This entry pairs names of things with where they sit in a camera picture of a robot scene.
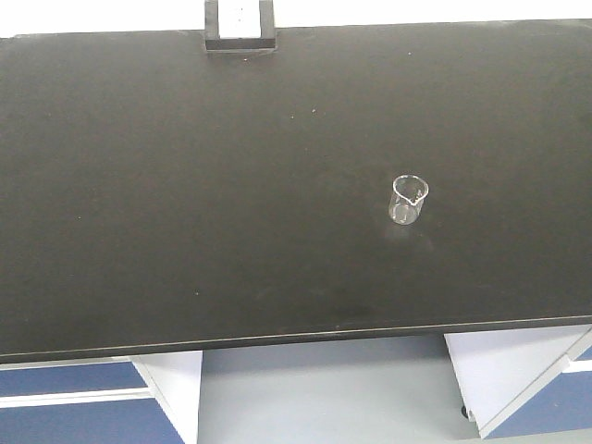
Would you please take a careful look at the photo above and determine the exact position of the clear glass beaker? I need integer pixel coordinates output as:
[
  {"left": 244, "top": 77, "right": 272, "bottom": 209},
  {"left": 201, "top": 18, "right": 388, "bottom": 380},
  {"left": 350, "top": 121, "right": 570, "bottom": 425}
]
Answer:
[{"left": 388, "top": 174, "right": 429, "bottom": 226}]

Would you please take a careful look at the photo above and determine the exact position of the blue cabinet bench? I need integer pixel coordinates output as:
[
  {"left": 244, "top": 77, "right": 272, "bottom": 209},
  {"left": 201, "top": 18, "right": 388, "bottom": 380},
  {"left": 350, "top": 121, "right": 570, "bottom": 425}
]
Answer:
[
  {"left": 445, "top": 325, "right": 591, "bottom": 439},
  {"left": 1, "top": 351, "right": 203, "bottom": 443}
]

